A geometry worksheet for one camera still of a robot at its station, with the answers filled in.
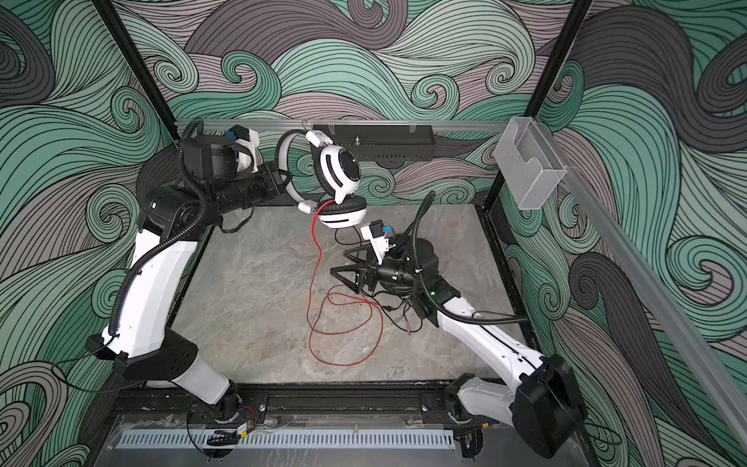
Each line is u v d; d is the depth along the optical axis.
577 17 0.72
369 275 0.58
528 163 0.79
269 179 0.52
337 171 0.50
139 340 0.39
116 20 0.72
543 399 0.38
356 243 1.08
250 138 0.53
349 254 0.70
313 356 0.80
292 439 0.70
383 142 0.95
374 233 0.60
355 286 0.59
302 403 0.75
